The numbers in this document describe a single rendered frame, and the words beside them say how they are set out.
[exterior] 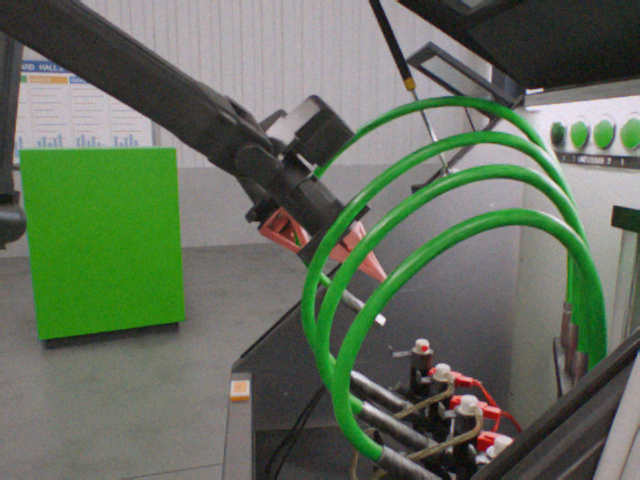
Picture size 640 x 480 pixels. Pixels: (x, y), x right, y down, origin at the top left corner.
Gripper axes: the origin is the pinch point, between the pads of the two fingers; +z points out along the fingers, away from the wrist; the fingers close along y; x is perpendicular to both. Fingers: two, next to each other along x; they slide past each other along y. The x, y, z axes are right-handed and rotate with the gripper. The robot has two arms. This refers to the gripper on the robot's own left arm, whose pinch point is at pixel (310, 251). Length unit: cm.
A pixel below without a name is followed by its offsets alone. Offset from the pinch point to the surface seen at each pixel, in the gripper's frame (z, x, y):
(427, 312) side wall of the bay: 11.2, 2.5, 32.0
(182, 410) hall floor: -54, 174, 139
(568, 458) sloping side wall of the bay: 36.5, -18.8, -27.2
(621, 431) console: 37, -23, -28
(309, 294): 11.6, -5.0, -17.5
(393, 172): 7.4, -19.6, -14.8
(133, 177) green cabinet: -210, 152, 173
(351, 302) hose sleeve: 8.8, 1.0, 3.3
